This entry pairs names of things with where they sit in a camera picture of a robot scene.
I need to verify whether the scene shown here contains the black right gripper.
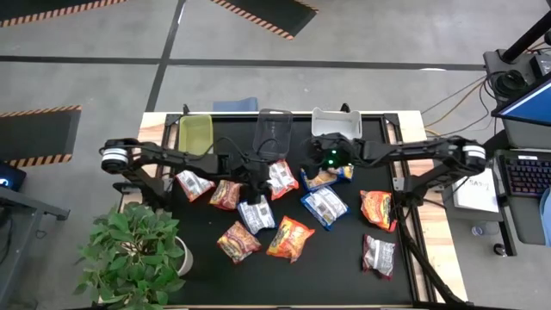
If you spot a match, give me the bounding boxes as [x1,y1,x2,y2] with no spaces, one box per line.
[302,133,367,174]

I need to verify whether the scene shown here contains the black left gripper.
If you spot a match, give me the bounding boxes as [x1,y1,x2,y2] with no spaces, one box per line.
[234,155,273,206]

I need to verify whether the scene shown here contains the dark red Maruchan noodle packet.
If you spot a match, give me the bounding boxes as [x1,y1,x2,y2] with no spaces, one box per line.
[216,220,263,264]
[208,179,243,211]
[361,233,397,281]

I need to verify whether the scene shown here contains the orange Maruchan noodle packet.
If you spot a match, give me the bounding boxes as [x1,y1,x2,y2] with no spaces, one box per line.
[175,170,216,202]
[266,159,300,202]
[265,215,316,264]
[359,189,398,233]

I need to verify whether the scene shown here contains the white plastic bin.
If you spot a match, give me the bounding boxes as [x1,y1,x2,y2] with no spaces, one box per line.
[310,107,362,141]

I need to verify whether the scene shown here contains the green plastic bin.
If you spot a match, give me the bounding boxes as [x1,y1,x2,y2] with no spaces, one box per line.
[177,114,214,156]

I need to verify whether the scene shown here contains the blue chair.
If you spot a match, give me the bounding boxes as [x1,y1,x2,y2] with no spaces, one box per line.
[539,187,551,249]
[213,96,259,113]

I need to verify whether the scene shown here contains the white plant pot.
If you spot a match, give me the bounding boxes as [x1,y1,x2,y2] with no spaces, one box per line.
[174,235,195,277]

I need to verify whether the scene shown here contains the green leafy plant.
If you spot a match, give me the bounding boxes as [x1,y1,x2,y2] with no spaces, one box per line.
[71,201,187,310]

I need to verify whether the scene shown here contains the black hazard-striped floor mat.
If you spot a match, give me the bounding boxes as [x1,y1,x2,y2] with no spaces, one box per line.
[0,0,130,28]
[209,0,319,41]
[0,104,83,169]

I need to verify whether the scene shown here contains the white paper box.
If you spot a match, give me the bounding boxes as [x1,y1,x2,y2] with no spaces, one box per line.
[451,167,500,214]

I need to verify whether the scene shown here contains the clear water bottle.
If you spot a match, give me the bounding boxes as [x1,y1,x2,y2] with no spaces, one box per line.
[471,221,500,238]

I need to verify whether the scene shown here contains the black desk support bar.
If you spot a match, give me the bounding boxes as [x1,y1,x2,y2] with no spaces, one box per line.
[484,128,511,152]

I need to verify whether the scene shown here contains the grey equipment base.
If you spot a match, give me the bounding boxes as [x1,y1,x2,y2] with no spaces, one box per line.
[482,49,539,90]

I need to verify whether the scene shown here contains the black backlit keyboard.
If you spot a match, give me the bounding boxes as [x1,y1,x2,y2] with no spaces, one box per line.
[498,150,551,197]

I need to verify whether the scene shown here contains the computer monitor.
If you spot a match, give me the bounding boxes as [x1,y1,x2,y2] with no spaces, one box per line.
[491,77,551,128]

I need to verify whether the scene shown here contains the grey computer desk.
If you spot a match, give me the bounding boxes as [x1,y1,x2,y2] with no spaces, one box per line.
[494,115,551,246]

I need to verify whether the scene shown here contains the grey side desk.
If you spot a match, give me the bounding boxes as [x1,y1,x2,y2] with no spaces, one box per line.
[0,184,71,302]

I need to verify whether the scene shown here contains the black blue-lit device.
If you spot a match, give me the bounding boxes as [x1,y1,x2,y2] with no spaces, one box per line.
[0,162,27,193]

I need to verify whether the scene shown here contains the black stand pole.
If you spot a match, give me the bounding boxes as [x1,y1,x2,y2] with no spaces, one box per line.
[501,10,551,64]

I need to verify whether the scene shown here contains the black aluminium table frame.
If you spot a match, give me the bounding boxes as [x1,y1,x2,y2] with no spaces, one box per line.
[161,111,436,307]

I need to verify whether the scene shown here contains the grey floor cable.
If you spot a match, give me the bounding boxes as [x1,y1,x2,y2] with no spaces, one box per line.
[420,75,490,116]

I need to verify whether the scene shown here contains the orange floor cable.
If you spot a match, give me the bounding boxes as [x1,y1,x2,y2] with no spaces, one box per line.
[424,79,490,130]

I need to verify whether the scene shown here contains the black cable sleeve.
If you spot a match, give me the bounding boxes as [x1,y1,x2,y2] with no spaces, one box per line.
[395,201,466,307]

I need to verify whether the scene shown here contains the coiled black cable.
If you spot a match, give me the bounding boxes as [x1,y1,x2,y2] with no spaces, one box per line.
[492,68,529,99]

